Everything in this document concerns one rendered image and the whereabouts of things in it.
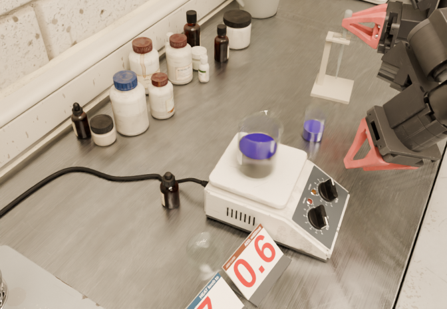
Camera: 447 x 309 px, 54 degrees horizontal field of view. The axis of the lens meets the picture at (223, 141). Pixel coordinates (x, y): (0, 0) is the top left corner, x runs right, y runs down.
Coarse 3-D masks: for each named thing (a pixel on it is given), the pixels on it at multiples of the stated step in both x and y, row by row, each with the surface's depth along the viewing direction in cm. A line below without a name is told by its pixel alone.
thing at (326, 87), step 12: (336, 36) 87; (348, 36) 87; (324, 48) 89; (324, 60) 91; (324, 72) 92; (324, 84) 95; (336, 84) 95; (348, 84) 95; (324, 96) 92; (336, 96) 92; (348, 96) 92
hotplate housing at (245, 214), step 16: (304, 176) 67; (208, 192) 65; (224, 192) 64; (208, 208) 67; (224, 208) 65; (240, 208) 64; (256, 208) 63; (272, 208) 62; (288, 208) 63; (240, 224) 66; (256, 224) 65; (272, 224) 63; (288, 224) 61; (288, 240) 64; (304, 240) 62; (320, 256) 63
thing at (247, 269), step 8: (264, 232) 64; (256, 240) 63; (264, 240) 63; (248, 248) 62; (256, 248) 62; (264, 248) 63; (272, 248) 64; (240, 256) 60; (248, 256) 61; (256, 256) 62; (264, 256) 63; (272, 256) 63; (232, 264) 59; (240, 264) 60; (248, 264) 61; (256, 264) 61; (264, 264) 62; (232, 272) 59; (240, 272) 60; (248, 272) 60; (256, 272) 61; (240, 280) 59; (248, 280) 60; (256, 280) 61; (248, 288) 60
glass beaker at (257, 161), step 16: (256, 112) 62; (272, 112) 62; (240, 128) 62; (256, 128) 64; (272, 128) 63; (240, 144) 61; (256, 144) 58; (272, 144) 59; (240, 160) 62; (256, 160) 60; (272, 160) 61; (256, 176) 63
